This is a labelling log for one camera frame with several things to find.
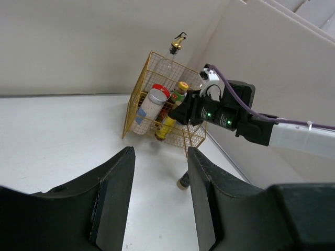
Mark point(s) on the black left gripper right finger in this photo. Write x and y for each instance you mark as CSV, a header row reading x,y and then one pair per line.
x,y
231,214

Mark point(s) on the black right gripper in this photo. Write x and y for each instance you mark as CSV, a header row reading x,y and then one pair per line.
x,y
197,109

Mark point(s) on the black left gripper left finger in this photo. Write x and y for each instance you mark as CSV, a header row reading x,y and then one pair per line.
x,y
86,213

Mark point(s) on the tall sauce bottle yellow cap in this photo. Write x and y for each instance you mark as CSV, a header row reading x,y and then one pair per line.
x,y
178,94

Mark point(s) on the red lid sauce jar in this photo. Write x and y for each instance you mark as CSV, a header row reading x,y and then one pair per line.
x,y
163,97

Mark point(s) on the white shaker silver lid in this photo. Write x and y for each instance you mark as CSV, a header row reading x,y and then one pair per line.
x,y
147,112

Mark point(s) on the glass oil bottle gold spout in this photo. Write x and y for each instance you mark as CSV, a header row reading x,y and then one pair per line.
x,y
164,67

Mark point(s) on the small yellow label bottle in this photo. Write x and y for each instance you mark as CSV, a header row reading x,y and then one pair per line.
x,y
164,128

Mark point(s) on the small dark spice jar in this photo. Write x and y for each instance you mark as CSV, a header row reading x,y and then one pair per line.
x,y
183,183

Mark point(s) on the gold wire rack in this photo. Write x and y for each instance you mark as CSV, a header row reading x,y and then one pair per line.
x,y
180,136

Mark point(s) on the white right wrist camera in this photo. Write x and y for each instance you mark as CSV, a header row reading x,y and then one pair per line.
x,y
209,79

